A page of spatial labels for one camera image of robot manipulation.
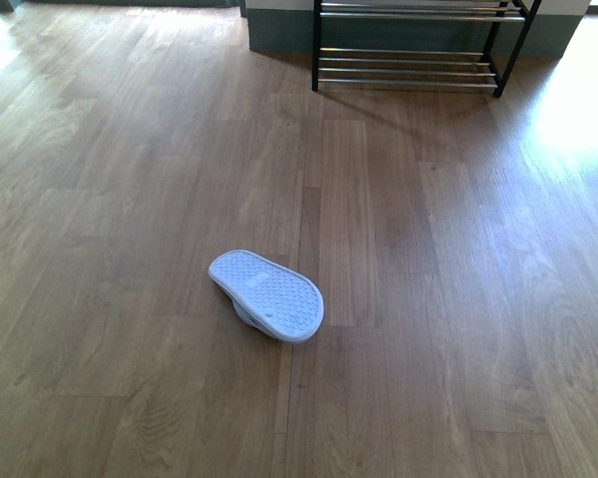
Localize black metal shoe rack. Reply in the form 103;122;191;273
311;1;541;98

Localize white slipper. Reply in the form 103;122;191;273
208;250;324;344

